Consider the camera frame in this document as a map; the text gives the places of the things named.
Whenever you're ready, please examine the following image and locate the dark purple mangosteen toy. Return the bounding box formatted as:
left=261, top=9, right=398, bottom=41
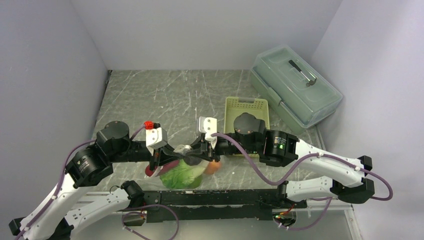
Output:
left=183, top=156, right=203, bottom=166

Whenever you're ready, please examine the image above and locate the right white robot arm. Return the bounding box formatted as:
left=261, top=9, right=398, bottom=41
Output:
left=193, top=112, right=375, bottom=208

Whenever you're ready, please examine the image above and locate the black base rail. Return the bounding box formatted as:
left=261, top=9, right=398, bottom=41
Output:
left=141, top=188, right=307, bottom=223

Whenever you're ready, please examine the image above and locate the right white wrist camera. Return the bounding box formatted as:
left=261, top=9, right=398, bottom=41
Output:
left=196, top=116, right=218, bottom=149

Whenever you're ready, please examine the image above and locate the clear dotted zip bag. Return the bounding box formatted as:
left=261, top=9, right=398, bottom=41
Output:
left=144, top=156, right=222, bottom=190

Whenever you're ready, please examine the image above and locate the clear lidded storage box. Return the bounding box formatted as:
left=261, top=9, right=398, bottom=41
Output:
left=250, top=45, right=343, bottom=134

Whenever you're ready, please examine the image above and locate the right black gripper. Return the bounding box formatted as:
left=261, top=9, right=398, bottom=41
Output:
left=185, top=133, right=259, bottom=163

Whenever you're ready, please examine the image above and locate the purple eggplant toy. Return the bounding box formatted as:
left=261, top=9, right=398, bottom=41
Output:
left=144, top=160, right=180, bottom=177

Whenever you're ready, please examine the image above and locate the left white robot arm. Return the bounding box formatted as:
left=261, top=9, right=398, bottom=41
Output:
left=9, top=121, right=182, bottom=240

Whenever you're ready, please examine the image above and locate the pale green plastic basket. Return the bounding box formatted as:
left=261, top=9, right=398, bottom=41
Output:
left=223, top=96, right=270, bottom=158

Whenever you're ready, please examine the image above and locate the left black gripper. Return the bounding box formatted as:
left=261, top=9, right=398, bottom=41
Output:
left=110, top=139, right=184, bottom=171

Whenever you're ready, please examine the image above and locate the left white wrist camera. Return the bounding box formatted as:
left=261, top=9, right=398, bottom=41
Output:
left=144, top=121, right=168, bottom=150

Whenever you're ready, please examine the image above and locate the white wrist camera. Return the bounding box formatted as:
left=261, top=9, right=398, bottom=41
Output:
left=196, top=116, right=218, bottom=149
left=144, top=121, right=168, bottom=150

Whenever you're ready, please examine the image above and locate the green cabbage toy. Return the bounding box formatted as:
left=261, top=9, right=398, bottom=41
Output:
left=159, top=161, right=206, bottom=190

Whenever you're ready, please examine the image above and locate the orange peach toy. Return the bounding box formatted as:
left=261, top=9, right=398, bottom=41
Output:
left=203, top=161, right=222, bottom=175

